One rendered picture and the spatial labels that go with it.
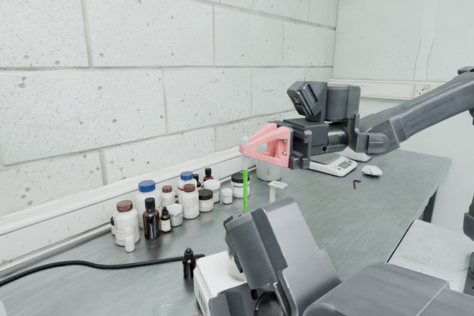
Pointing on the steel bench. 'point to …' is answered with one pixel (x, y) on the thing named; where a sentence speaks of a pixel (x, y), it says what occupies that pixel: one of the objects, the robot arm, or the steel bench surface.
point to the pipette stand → (274, 189)
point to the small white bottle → (129, 240)
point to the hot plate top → (215, 273)
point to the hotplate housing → (201, 292)
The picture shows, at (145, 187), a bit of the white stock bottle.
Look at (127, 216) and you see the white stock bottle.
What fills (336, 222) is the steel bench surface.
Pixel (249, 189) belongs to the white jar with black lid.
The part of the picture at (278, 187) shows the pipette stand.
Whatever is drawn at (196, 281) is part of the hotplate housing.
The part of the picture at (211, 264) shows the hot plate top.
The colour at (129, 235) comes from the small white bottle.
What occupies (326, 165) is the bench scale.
